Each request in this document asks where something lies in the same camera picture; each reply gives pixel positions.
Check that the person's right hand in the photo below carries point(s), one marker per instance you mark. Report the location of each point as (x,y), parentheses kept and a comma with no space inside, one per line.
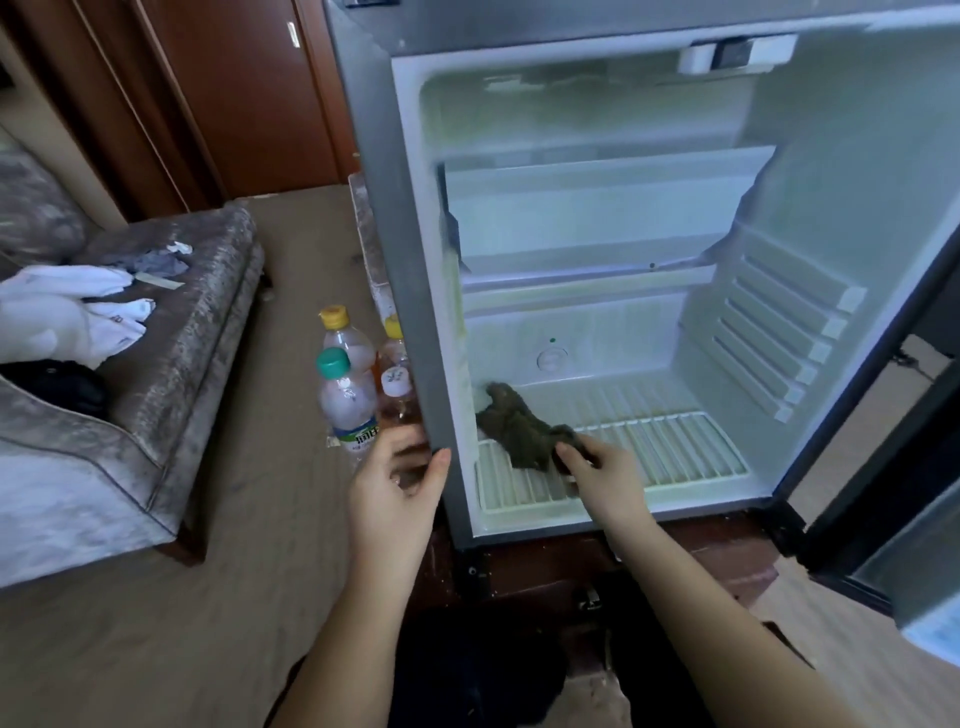
(608,480)

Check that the person's left hand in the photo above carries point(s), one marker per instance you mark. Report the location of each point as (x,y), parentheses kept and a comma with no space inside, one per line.
(393,510)

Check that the dark grey cloth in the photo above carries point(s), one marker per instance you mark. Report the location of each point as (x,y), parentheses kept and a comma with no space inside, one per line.
(525,428)

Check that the brown tea bottle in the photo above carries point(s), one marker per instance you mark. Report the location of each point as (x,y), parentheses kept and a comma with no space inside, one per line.
(398,398)

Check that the green cap water bottle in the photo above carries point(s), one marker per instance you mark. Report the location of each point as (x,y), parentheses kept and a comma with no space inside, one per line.
(348,402)

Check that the orange soda bottle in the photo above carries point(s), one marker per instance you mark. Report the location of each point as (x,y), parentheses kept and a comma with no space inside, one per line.
(345,338)

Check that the fridge door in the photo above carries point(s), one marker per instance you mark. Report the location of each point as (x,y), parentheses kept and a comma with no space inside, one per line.
(900,525)

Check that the grey mini fridge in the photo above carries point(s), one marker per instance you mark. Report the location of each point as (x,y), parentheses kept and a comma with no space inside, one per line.
(375,195)

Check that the person's left forearm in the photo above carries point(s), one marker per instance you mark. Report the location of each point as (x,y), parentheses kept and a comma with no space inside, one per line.
(345,653)

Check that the person's right forearm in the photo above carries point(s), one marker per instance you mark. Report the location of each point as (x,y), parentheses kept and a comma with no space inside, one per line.
(720,630)

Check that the person's dark trousers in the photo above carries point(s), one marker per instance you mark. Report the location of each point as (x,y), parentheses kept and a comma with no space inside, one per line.
(480,668)

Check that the dark red wooden stand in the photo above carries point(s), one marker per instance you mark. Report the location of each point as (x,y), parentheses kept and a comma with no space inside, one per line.
(630,563)

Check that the grey upholstered bench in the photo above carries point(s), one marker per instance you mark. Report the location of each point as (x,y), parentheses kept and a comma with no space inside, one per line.
(368,240)

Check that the grey velvet sofa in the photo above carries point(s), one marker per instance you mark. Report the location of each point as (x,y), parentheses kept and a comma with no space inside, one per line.
(120,435)

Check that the paper slip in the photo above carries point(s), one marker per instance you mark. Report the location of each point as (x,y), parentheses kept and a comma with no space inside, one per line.
(158,281)

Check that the grey garment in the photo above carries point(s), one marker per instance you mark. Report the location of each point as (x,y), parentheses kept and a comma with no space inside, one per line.
(150,263)

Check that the black garment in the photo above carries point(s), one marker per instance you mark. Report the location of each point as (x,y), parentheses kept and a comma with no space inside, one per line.
(57,387)

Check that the large white garment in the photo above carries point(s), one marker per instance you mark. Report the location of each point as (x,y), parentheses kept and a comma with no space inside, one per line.
(68,330)

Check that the small white garment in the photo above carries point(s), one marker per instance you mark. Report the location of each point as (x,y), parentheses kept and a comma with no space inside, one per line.
(68,281)

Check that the grey velvet cushion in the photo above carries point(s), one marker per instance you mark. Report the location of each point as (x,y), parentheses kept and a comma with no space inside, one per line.
(38,203)

